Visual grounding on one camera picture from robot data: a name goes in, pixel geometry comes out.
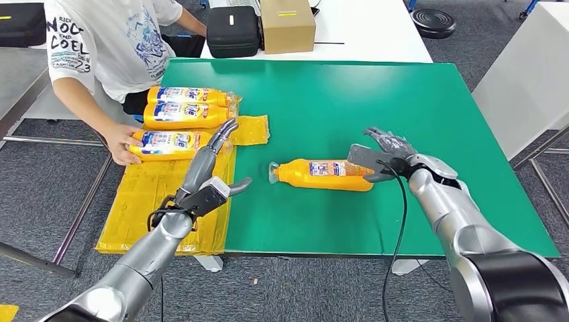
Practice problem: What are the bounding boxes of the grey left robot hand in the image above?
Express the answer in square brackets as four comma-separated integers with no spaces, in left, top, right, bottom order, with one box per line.
[174,118,254,206]

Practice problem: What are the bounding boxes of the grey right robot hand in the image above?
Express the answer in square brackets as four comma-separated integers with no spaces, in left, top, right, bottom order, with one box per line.
[363,127,419,184]

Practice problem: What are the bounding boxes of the person's right hand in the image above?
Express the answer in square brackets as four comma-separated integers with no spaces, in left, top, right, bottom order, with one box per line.
[103,123,144,166]

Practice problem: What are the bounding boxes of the orange detergent bottle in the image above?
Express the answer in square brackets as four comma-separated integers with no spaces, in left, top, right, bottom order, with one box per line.
[146,87,237,108]
[143,101,239,131]
[129,129,215,162]
[268,158,376,193]

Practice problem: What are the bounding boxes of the yellow taped cardboard sheet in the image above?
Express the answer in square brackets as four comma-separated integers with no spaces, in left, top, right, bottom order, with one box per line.
[95,99,270,257]

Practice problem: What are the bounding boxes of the white table foot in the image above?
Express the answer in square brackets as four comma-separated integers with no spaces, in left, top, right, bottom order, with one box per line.
[391,260,430,277]
[194,256,225,274]

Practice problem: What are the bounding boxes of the person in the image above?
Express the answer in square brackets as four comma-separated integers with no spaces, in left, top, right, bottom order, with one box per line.
[43,0,209,166]

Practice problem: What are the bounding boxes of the grey metal table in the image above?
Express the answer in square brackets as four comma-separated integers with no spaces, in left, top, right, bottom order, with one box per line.
[0,46,130,280]

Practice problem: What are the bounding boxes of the black round disc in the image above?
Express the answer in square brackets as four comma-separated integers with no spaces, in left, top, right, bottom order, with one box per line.
[409,8,457,40]

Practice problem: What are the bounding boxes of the black carrying case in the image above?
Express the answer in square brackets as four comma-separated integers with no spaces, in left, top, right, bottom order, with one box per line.
[206,5,263,59]

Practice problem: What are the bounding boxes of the black bag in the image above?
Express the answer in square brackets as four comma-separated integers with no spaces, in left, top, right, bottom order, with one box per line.
[0,3,48,48]

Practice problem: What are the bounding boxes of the brown cardboard box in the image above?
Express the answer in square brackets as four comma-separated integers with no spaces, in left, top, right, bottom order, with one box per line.
[260,0,317,55]

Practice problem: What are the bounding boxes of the silver laptop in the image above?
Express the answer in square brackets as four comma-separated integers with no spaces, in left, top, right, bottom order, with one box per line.
[209,0,263,10]

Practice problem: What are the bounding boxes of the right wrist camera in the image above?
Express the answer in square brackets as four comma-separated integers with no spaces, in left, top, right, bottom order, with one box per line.
[346,143,412,180]

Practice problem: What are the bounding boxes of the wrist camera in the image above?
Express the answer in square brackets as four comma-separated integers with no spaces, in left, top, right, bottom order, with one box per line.
[346,143,412,180]
[176,176,232,219]

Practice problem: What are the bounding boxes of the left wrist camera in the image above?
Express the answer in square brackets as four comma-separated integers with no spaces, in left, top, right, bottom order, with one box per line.
[176,176,232,219]

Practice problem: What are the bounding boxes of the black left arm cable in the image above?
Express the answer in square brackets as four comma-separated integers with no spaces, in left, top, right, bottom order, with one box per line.
[146,195,197,322]

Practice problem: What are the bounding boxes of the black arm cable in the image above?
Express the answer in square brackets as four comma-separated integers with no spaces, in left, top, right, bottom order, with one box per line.
[146,195,197,322]
[381,160,409,322]

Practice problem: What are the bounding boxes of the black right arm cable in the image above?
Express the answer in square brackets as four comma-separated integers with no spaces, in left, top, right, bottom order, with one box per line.
[381,160,409,322]

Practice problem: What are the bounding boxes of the black floor cable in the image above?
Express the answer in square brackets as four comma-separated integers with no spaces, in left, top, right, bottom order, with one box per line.
[415,260,454,293]

